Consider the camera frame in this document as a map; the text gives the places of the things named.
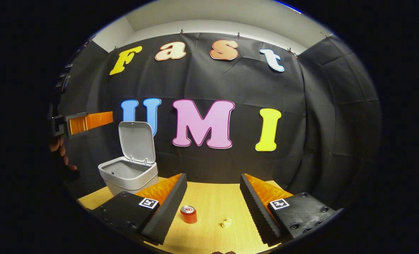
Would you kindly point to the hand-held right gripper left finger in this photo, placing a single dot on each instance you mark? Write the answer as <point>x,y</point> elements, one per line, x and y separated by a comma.
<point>170,208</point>

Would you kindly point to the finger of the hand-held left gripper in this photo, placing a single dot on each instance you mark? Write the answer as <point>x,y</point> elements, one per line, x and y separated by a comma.
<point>89,121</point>

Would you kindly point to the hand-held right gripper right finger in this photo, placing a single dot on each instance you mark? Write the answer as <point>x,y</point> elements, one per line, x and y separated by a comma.
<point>257,211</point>

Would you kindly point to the red pop can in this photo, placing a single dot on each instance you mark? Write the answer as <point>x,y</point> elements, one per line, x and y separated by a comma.
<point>189,216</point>

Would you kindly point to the yellow paper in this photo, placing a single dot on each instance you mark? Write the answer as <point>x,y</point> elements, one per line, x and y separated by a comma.
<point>226,223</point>

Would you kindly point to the white desktop garbage bin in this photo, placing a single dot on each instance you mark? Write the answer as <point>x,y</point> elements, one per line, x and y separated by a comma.
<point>131,173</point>

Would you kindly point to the wooden desktop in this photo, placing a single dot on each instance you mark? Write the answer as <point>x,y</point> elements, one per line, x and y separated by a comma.
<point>213,197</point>

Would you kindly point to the black backdrop cloth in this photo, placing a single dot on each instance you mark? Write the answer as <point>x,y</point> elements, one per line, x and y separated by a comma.
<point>318,123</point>

